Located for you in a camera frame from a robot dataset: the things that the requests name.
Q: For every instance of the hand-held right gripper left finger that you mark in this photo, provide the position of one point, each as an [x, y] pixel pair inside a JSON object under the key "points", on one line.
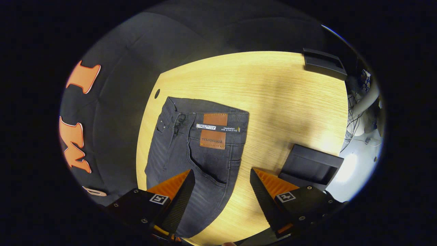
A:
{"points": [[181, 201]]}

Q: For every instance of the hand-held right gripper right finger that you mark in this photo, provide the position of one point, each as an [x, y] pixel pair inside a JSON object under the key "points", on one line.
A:
{"points": [[264, 200]]}

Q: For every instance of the dark grey jeans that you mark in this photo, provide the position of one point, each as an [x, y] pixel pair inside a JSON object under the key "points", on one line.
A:
{"points": [[205, 157]]}

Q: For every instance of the black plastic tray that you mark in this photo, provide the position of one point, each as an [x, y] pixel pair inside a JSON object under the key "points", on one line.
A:
{"points": [[310, 164], [322, 65]]}

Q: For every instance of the black backdrop cloth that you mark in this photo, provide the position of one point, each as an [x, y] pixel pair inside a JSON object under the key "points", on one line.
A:
{"points": [[116, 112]]}

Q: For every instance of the white metal tube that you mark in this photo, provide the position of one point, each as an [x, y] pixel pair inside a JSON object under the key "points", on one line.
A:
{"points": [[368, 97]]}

